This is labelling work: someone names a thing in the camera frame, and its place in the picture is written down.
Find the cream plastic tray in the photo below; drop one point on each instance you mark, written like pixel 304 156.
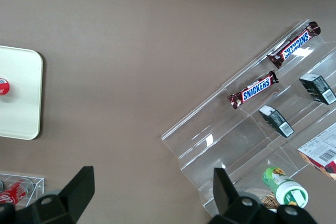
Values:
pixel 21 95

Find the red white printed box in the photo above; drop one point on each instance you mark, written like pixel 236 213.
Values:
pixel 320 153

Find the clear acrylic bottle rack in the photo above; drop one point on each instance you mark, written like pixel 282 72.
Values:
pixel 36 182

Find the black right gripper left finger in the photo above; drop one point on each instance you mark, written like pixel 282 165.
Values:
pixel 81 190

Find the Snickers chocolate bar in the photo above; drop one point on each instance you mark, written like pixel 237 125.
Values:
pixel 295 45
pixel 253 90

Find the small black carton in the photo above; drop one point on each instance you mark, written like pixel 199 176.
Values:
pixel 317 89
pixel 277 121

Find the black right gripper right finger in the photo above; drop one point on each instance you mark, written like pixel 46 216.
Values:
pixel 223 192

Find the red cola bottle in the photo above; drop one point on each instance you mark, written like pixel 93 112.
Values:
pixel 15 191

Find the red white yogurt cup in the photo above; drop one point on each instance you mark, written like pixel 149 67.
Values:
pixel 4 86

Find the clear acrylic stepped stand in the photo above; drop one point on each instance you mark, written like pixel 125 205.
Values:
pixel 223 142

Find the green white plastic bottle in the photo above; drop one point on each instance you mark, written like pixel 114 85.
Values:
pixel 286 188

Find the tan wicker basket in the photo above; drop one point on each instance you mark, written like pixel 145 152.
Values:
pixel 269 201

